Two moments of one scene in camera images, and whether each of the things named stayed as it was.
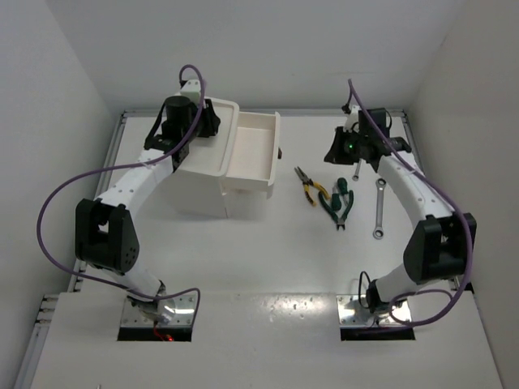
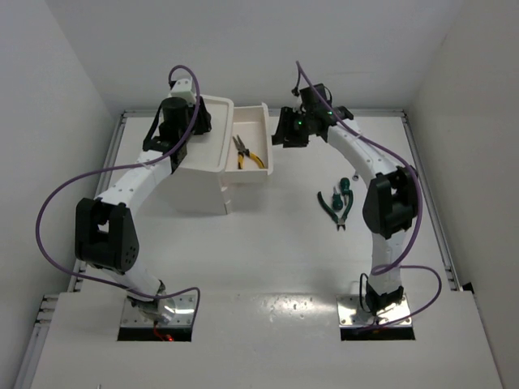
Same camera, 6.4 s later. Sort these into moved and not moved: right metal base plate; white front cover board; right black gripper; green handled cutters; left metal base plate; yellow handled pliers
Moved: yellow handled pliers; right black gripper
Not moved: left metal base plate; green handled cutters; white front cover board; right metal base plate
